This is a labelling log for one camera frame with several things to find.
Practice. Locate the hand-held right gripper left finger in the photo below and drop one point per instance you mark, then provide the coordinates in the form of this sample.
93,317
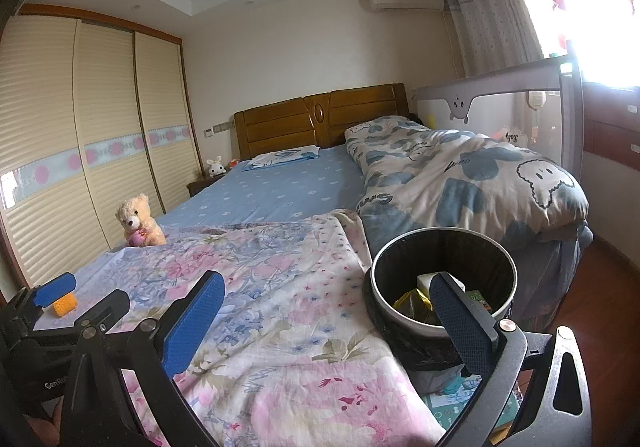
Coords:
192,322

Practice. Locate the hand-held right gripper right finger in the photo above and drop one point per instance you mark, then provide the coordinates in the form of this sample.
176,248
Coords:
460,322

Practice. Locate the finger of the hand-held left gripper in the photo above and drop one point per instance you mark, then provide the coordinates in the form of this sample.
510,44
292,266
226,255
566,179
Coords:
107,307
55,289

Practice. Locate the green drink carton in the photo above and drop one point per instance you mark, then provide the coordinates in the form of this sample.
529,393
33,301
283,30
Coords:
480,299

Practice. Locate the gold wrapper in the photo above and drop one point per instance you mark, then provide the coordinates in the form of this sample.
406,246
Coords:
412,304

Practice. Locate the black waste bin white rim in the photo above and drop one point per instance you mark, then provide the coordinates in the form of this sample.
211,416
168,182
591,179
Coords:
450,252

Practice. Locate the person's left hand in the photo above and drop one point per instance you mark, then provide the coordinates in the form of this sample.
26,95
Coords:
46,432

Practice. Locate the orange sponge block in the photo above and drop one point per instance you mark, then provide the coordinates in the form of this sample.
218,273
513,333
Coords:
66,305

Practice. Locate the teal printed play mat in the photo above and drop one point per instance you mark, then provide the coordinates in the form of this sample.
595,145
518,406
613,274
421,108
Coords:
445,402

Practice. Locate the pink floral blanket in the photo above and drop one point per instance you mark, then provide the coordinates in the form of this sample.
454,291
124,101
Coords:
275,327

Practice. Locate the cream teddy bear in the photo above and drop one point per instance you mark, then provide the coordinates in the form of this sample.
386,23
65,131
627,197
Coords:
137,219

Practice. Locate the grey bed skirt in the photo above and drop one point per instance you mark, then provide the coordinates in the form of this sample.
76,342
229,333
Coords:
550,267

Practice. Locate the dark wooden nightstand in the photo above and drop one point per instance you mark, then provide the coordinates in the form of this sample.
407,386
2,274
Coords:
200,184

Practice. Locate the blue dotted bed sheet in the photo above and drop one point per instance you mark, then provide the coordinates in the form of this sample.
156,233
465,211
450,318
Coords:
280,197

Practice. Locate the white rabbit toy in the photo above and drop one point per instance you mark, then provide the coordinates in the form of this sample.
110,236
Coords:
216,168

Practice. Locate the white quilt blue print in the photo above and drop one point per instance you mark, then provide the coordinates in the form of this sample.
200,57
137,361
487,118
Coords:
450,167

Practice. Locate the beige sliding door wardrobe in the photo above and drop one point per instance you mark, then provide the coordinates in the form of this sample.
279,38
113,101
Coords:
50,127

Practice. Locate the small orange toy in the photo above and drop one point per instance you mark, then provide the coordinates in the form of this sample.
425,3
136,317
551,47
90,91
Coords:
233,164

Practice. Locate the blue white pillow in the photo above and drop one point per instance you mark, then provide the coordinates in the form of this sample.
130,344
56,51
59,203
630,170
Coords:
280,158

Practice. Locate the wooden headboard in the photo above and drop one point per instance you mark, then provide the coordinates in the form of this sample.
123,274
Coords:
280,127

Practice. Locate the white round device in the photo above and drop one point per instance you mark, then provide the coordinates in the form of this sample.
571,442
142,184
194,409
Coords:
536,99

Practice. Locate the red brown drawer dresser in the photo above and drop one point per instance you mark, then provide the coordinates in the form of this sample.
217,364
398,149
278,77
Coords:
610,127

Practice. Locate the grey patterned curtain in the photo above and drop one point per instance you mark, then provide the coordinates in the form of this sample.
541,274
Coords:
490,17

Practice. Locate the long wall switch panel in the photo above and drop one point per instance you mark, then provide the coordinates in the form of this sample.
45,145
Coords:
223,127

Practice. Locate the grey mesh bed guard rail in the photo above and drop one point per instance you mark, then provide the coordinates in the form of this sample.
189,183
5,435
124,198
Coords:
475,97

